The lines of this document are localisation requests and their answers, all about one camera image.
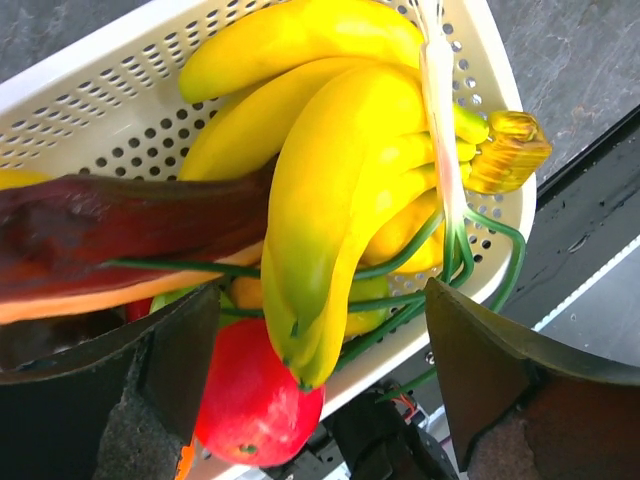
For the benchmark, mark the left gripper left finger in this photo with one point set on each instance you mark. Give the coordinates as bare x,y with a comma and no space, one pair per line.
93,397

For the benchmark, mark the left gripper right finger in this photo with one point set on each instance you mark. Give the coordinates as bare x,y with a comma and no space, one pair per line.
521,405

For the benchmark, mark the red toy apple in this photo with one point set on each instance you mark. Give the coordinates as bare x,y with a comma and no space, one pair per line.
252,411

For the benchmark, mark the yellow toy banana bunch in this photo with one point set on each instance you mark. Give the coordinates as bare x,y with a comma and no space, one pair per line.
250,130

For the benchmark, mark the brown toy food piece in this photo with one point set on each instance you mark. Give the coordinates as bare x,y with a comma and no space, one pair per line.
58,238

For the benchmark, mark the white plastic food basket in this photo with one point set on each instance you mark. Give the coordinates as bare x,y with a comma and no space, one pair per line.
109,103

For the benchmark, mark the green toy scallion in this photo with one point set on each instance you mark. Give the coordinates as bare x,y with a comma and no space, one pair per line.
357,154

